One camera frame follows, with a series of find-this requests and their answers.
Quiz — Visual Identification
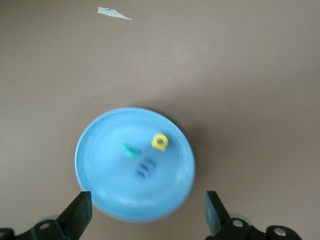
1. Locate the blue foam letter E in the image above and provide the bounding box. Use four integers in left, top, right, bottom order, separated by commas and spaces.
134, 158, 157, 180

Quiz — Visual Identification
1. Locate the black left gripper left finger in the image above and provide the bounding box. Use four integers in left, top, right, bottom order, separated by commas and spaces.
0, 191, 93, 240

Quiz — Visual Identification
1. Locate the teal foam letter q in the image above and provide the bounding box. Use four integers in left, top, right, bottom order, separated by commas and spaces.
121, 143, 140, 159

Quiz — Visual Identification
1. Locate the yellow foam letter d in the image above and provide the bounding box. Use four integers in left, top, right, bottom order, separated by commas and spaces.
150, 133, 169, 153

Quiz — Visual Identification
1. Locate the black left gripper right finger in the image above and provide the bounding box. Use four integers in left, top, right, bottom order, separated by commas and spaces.
203, 191, 303, 240

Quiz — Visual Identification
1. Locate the blue round plate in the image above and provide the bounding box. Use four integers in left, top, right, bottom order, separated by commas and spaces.
74, 107, 196, 224

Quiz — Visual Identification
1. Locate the brown table cover sheet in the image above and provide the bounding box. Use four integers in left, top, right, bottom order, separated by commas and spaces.
0, 0, 320, 240

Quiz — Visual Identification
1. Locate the white paper scrap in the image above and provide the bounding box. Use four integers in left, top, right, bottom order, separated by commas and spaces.
97, 6, 133, 21

